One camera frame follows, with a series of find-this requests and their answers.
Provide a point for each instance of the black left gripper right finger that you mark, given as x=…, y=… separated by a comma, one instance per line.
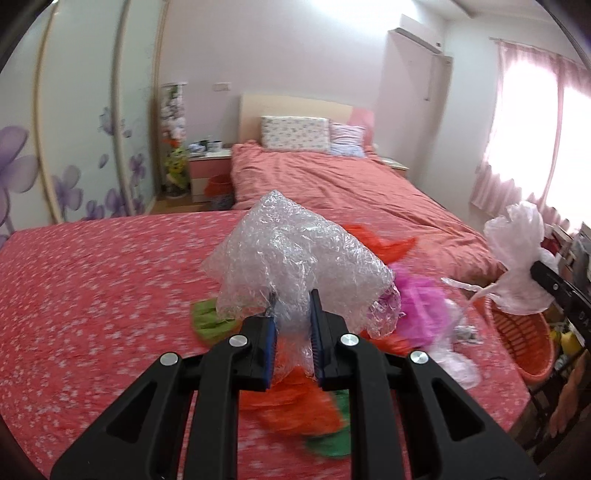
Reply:
x=409, y=418

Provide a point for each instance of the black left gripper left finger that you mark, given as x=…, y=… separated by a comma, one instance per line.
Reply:
x=179, y=418

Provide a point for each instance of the pale pink plastic bag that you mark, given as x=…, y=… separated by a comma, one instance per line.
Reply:
x=515, y=241

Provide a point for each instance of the green paw print bag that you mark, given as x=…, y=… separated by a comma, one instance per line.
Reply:
x=209, y=328

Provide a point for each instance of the magenta plastic bag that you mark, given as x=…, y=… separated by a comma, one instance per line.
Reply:
x=423, y=304

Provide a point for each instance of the clear bubble wrap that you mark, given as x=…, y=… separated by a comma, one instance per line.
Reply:
x=277, y=254

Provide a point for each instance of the orange plastic bag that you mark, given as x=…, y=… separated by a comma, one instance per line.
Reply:
x=387, y=251

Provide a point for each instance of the orange plastic laundry basket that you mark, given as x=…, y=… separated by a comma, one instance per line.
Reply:
x=527, y=340

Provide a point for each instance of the red floral bed sheet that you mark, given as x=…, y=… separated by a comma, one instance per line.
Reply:
x=87, y=306

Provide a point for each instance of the orange bag near gripper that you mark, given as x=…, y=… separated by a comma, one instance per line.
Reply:
x=295, y=408

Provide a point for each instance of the pink window curtain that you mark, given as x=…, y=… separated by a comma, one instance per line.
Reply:
x=539, y=143

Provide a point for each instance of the far side nightstand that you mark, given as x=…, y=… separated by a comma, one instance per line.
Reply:
x=398, y=167

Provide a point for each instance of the salmon pink duvet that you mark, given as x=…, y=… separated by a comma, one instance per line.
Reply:
x=370, y=192

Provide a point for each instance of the small red waste bin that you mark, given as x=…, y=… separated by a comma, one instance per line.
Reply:
x=219, y=192

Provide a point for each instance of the pink white nightstand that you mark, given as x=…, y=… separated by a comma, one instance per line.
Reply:
x=203, y=168

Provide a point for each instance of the pink striped pillow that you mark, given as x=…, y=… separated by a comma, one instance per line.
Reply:
x=347, y=140

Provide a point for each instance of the white air conditioner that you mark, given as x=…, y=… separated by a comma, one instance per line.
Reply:
x=435, y=48

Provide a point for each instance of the white floral pillow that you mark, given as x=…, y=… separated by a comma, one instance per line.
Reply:
x=295, y=133

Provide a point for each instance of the plush toy display column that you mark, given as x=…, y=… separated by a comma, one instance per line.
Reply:
x=173, y=138

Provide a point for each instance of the beige wooden headboard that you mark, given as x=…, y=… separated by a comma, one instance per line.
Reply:
x=254, y=106

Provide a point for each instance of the sliding wardrobe with flowers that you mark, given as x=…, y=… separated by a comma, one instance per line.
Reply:
x=78, y=91

